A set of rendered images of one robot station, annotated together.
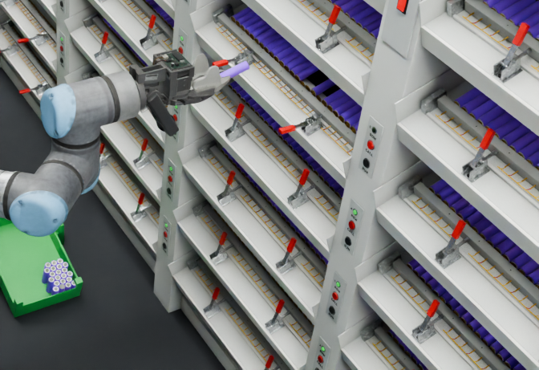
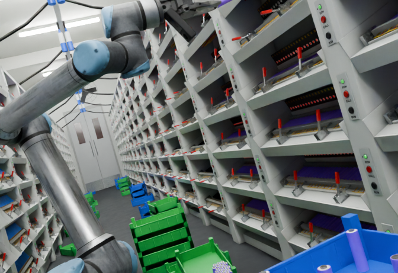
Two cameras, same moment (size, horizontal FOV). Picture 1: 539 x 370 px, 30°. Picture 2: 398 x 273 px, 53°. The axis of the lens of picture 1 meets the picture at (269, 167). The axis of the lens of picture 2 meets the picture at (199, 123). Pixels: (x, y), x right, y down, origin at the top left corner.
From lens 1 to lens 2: 156 cm
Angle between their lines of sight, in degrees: 44
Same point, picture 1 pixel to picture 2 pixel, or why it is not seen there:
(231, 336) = not seen: hidden behind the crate
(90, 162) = (134, 45)
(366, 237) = (334, 13)
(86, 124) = (122, 16)
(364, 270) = (349, 44)
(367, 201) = not seen: outside the picture
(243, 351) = not seen: hidden behind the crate
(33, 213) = (83, 51)
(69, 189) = (111, 44)
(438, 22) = not seen: outside the picture
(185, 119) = (249, 115)
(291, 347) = (358, 202)
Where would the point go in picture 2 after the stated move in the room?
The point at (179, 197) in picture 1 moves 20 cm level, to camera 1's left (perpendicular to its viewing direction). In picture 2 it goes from (267, 174) to (223, 184)
